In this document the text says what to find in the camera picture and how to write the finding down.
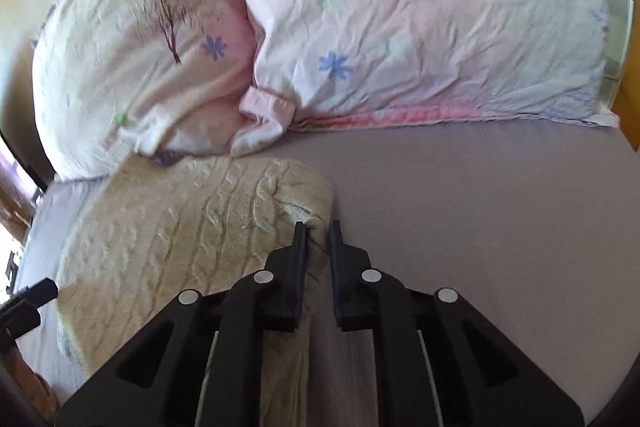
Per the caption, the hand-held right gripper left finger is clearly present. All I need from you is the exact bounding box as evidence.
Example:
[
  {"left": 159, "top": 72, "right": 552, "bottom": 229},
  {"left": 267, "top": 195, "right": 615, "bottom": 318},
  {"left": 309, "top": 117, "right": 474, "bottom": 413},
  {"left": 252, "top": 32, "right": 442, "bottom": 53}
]
[{"left": 55, "top": 222, "right": 310, "bottom": 427}]

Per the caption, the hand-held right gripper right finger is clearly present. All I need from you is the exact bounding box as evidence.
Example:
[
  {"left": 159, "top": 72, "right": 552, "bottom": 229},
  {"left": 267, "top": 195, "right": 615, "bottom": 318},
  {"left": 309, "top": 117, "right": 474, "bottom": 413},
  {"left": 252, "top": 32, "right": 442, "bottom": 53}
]
[{"left": 327, "top": 220, "right": 585, "bottom": 427}]

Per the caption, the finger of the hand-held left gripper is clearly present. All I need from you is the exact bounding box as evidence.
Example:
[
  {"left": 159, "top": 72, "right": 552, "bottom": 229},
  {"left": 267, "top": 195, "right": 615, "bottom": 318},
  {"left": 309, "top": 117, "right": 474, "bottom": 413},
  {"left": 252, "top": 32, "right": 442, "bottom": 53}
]
[{"left": 0, "top": 278, "right": 59, "bottom": 348}]

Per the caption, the cream cable-knit sweater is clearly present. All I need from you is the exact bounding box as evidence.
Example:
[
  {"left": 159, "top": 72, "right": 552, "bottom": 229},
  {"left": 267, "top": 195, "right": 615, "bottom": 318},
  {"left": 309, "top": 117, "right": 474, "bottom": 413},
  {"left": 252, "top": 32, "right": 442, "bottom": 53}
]
[{"left": 56, "top": 155, "right": 335, "bottom": 427}]

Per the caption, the pink floral pillow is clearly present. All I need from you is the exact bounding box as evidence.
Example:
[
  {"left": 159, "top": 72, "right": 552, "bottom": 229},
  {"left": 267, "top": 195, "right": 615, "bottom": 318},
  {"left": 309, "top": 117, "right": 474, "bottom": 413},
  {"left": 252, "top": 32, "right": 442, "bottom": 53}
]
[{"left": 237, "top": 0, "right": 621, "bottom": 132}]

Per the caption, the tree print floral pillow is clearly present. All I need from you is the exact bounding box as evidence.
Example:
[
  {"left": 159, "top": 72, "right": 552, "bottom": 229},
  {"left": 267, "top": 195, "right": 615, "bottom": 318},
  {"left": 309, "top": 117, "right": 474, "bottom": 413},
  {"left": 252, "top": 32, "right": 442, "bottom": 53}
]
[{"left": 31, "top": 0, "right": 296, "bottom": 180}]

